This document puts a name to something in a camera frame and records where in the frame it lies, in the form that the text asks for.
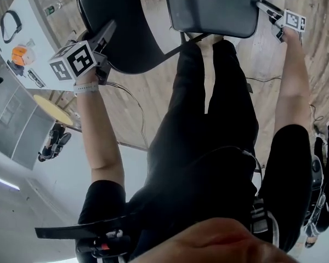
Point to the person's left forearm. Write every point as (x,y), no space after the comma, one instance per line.
(98,130)

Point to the white rectangular table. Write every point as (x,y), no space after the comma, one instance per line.
(30,29)

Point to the green label bottle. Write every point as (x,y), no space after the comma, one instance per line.
(50,11)

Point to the yellow round table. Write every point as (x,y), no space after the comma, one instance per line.
(53,109)

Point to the black box with red button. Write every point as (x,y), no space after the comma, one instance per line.
(107,246)

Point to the person's face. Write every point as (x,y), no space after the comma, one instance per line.
(208,242)

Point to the black head mount band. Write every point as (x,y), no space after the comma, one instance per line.
(79,229)

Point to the orange and white object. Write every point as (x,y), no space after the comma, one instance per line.
(22,55)

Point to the person's black trousers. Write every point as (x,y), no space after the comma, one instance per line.
(227,92)

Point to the black folding chair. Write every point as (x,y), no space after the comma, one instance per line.
(120,23)

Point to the white wrist band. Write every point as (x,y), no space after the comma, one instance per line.
(85,88)

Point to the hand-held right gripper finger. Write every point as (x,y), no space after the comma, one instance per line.
(271,11)

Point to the white ceiling light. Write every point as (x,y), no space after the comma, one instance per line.
(4,181)

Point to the person's black shirt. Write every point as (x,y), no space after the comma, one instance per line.
(194,196)

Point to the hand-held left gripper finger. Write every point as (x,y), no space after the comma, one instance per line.
(105,33)

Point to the dark blue cloth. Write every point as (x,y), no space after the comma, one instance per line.
(16,68)

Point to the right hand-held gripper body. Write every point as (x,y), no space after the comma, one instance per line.
(294,20)

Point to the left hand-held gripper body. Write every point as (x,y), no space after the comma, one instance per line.
(76,60)

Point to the black glasses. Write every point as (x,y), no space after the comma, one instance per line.
(36,78)

